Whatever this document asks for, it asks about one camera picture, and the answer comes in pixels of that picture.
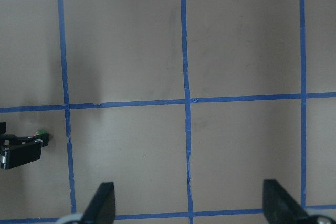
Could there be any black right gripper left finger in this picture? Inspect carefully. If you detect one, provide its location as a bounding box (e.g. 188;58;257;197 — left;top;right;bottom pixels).
80;182;116;224

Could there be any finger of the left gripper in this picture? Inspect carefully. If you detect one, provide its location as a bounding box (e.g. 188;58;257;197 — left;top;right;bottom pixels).
14;133;49;147
4;140;43;169

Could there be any red strawberry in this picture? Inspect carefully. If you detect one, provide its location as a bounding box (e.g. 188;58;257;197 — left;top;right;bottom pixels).
33;130;48;136

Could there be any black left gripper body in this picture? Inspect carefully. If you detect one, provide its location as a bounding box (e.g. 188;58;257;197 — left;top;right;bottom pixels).
1;122;16;169

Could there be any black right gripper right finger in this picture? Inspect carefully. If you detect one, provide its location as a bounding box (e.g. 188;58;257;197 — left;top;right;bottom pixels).
262;179;312;224

